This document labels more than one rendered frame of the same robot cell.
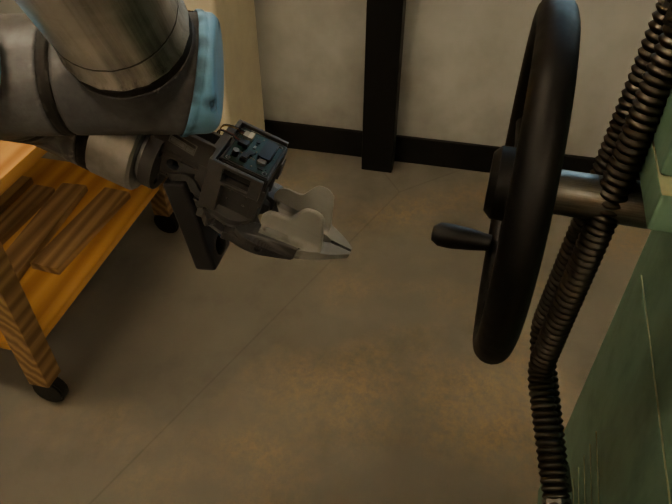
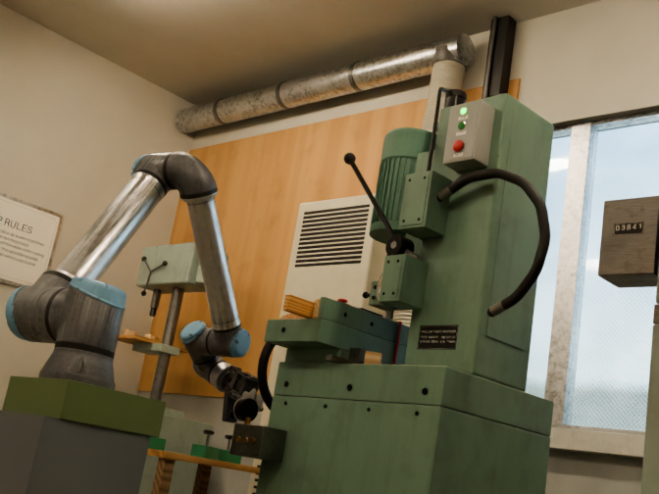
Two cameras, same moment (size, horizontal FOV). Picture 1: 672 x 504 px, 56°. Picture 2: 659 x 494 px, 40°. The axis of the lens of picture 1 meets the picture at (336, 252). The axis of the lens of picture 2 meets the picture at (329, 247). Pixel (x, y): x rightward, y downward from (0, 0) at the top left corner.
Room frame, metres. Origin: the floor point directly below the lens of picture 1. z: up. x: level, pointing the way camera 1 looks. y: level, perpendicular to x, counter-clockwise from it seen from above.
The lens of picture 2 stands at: (-1.83, -1.63, 0.50)
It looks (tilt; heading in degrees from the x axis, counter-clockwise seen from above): 15 degrees up; 33
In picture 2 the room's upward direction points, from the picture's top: 10 degrees clockwise
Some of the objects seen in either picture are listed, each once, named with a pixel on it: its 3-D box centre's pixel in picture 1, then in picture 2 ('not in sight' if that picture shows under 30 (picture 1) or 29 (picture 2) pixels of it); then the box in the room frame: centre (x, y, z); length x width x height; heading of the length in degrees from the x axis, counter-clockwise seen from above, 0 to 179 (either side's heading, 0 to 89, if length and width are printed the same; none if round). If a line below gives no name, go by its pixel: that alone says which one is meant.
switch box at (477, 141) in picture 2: not in sight; (469, 135); (0.10, -0.75, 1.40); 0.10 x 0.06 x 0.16; 74
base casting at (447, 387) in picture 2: not in sight; (410, 397); (0.29, -0.59, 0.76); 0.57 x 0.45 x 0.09; 74
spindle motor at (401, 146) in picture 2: not in sight; (407, 188); (0.32, -0.48, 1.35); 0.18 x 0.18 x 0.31
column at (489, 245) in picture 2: not in sight; (481, 244); (0.25, -0.76, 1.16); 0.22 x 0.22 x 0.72; 74
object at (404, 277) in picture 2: not in sight; (403, 282); (0.12, -0.61, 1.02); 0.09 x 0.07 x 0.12; 164
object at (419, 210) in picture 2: not in sight; (425, 204); (0.12, -0.64, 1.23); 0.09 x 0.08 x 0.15; 74
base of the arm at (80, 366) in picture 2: not in sight; (80, 367); (-0.19, 0.10, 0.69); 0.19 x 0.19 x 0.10
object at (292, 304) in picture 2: not in sight; (372, 331); (0.27, -0.46, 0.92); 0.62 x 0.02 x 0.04; 164
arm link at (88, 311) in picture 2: not in sight; (90, 315); (-0.19, 0.11, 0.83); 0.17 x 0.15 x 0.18; 90
